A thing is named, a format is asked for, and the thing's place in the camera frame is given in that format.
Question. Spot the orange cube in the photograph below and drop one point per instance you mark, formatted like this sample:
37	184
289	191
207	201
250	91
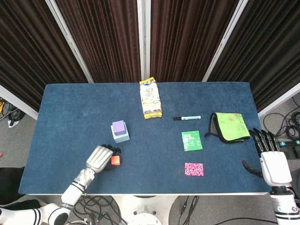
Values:
116	160

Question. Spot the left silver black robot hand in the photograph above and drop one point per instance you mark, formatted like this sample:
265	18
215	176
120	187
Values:
98	158

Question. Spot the green sachet packet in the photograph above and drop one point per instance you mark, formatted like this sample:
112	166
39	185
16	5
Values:
191	140

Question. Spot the dark grey chair seat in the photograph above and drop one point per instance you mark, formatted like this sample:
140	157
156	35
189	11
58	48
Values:
296	168

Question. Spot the pink patterned card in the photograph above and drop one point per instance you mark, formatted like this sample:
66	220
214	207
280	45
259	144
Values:
194	169

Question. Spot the blue felt table mat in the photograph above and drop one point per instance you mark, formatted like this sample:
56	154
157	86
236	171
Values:
82	105

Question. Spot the white paper scrap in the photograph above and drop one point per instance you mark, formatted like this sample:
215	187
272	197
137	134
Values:
12	123

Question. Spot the light blue cube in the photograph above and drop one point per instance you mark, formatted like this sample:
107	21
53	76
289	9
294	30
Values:
122	139

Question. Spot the white partition frame rail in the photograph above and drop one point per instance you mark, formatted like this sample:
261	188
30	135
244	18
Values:
18	103
279	100

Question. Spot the purple cube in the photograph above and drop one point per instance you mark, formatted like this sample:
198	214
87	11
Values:
118	127

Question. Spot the green cloth black trim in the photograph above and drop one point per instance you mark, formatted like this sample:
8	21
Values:
232	127

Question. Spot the white marker pen black cap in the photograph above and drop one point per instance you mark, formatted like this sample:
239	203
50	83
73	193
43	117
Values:
189	117

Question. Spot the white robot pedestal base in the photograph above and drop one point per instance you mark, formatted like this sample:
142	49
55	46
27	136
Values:
145	211

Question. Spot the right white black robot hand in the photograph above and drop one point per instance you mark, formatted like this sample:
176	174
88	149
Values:
274	170

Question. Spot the yellow white snack package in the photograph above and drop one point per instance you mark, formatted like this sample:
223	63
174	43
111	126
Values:
150	99

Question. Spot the brown pleated curtain panel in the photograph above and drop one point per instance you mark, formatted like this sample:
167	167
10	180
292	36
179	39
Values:
105	39
30	47
187	39
269	47

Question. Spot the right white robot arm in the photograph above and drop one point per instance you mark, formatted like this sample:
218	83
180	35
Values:
284	207

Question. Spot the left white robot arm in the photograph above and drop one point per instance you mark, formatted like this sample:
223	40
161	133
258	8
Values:
72	192

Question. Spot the white partition frame post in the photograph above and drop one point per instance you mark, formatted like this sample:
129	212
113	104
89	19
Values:
225	39
70	42
143	39

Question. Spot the person in black trousers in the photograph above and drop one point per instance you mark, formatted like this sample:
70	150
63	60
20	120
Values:
10	185

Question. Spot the black power strip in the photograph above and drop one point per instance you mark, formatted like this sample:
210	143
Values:
291	145

